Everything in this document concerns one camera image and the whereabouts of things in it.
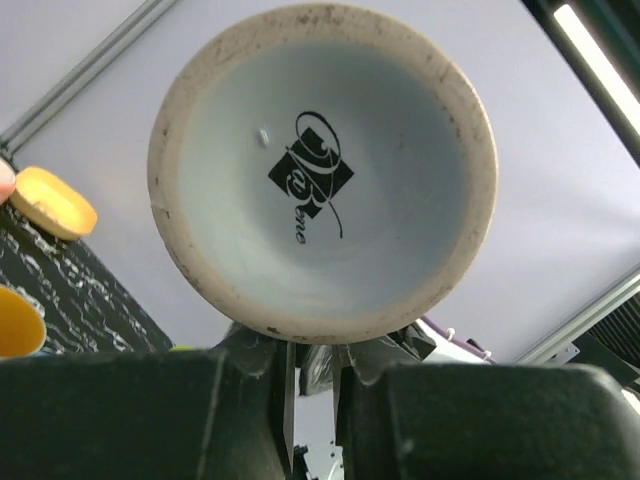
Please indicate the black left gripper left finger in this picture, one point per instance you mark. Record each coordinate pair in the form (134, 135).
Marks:
(187, 415)

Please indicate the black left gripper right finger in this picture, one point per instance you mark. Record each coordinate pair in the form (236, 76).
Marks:
(408, 420)

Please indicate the pale blue-grey mug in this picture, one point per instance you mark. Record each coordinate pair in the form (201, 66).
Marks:
(322, 173)

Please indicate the pink mug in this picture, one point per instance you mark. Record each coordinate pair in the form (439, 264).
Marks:
(7, 180)

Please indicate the orange-inside blue floral mug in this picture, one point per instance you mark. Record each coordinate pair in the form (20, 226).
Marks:
(23, 330)

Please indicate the lime green plate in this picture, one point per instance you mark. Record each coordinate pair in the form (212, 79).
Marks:
(181, 348)

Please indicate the yellow square dish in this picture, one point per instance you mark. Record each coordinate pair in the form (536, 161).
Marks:
(52, 205)

